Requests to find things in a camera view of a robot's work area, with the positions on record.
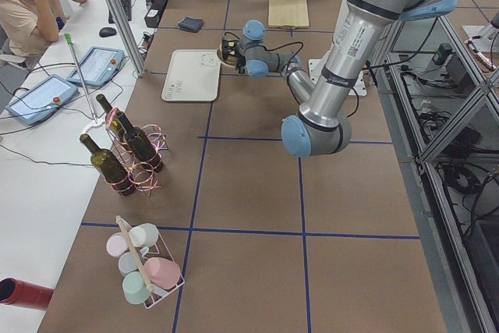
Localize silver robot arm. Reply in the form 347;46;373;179
219;0;458;158

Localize blue teach pendant tablet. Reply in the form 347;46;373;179
79;46;125;87
5;75;78;125

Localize mint green cup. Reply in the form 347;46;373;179
122;271;150;305

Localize light pink cup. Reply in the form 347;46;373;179
106;232;129;258

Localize grey cup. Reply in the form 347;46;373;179
118;252;138;277

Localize white round plate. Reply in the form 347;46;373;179
217;44;237;68

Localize wooden cutting board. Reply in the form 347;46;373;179
267;0;310;29

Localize white bear tray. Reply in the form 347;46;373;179
161;49;221;102

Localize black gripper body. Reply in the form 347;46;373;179
221;37;244;68

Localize copper wire bottle rack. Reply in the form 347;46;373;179
106;108;164;195

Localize metal rod with green tip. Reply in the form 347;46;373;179
64;33;105;133

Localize black computer mouse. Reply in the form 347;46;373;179
98;27;117;38

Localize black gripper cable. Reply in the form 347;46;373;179
223;30;305;73

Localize white wire cup rack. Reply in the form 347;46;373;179
106;215;185;309

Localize dark green wine bottle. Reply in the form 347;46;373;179
80;133;136;196
116;111;164;172
96;94;124;143

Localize red cylinder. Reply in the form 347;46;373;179
1;278;54;310

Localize black keyboard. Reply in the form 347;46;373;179
108;0;133;24

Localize grey folded cloth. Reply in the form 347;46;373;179
178;16;204;33

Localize white cup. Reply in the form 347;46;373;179
129;223;159;247

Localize seated person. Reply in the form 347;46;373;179
1;0;87;59

